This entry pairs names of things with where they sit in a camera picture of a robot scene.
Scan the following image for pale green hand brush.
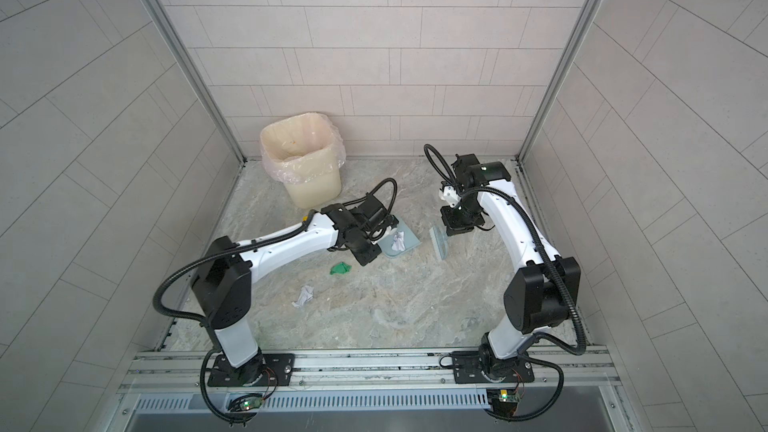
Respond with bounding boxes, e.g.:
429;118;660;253
430;225;448;261

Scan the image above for pink white printed paper scrap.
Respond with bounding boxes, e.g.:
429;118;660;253
391;231;406;253

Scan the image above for pale green dustpan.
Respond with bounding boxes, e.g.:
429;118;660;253
377;220;421;258

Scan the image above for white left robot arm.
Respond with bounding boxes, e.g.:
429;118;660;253
152;177;398;369

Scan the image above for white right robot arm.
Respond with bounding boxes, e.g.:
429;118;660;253
423;144;587;381

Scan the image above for green crumpled paper scrap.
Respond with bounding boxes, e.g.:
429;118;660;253
330;262;352;275

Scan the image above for white paper scrap front left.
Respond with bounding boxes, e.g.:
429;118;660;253
292;285;314;308

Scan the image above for cream plastic trash bin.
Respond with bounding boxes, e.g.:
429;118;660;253
260;112;346;209

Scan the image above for clear plastic bin liner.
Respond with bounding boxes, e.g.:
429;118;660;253
259;112;346;185

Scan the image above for right circuit board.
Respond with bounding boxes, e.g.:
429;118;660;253
486;388;522;421

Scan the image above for circuit board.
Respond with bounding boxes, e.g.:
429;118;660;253
227;393;264;413
486;388;522;421

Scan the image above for left circuit board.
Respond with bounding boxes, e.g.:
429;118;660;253
227;393;264;413

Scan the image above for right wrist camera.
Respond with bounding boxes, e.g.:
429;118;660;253
439;184;461;208

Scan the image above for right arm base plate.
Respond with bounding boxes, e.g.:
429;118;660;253
448;349;535;384

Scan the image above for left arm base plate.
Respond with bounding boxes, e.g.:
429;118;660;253
206;353;296;387

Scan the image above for aluminium front rail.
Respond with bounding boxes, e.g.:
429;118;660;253
116;346;626;420

